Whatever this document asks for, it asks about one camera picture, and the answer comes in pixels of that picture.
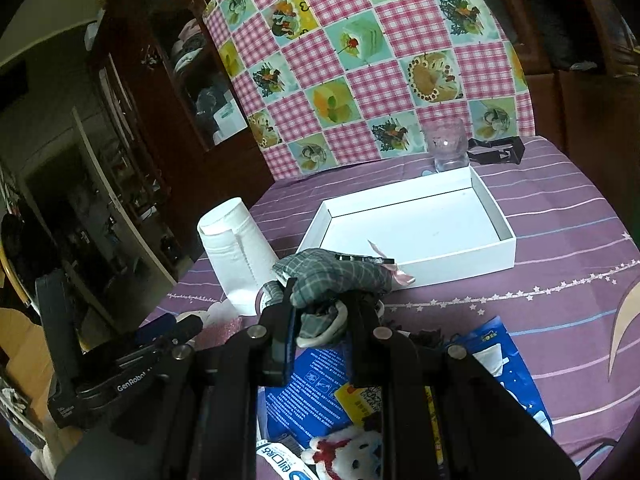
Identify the white and blue small packet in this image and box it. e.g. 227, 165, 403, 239
257, 437, 313, 480

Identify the white plush dog toy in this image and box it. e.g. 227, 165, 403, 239
300, 422, 384, 480

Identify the black plastic clip holder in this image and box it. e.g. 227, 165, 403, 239
466, 136, 526, 167

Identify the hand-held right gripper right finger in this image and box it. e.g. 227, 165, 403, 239
344, 299, 581, 480

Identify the dark wooden cabinet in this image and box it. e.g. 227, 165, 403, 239
87, 0, 276, 286

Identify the yellow tissue packet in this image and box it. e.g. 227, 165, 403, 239
334, 382, 384, 426

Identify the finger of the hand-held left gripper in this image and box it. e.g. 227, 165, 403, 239
117, 317, 204, 377
134, 314, 177, 347

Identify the purple striped tablecloth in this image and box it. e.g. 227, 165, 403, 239
142, 135, 640, 480

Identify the pink glitter pouch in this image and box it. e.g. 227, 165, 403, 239
194, 321, 247, 352

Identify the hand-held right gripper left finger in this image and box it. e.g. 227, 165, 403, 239
55, 279, 302, 480

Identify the blue face mask packet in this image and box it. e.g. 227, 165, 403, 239
257, 340, 386, 461

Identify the grey plaid pouch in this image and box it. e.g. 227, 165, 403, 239
257, 240, 417, 348

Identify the white shallow cardboard box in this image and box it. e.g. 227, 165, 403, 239
297, 165, 517, 291

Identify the white toilet paper roll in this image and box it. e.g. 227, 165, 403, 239
196, 197, 281, 317

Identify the pink checkered printed cloth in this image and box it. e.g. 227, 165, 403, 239
202, 0, 536, 183

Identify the clear glass cup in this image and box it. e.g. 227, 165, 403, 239
424, 119, 471, 175

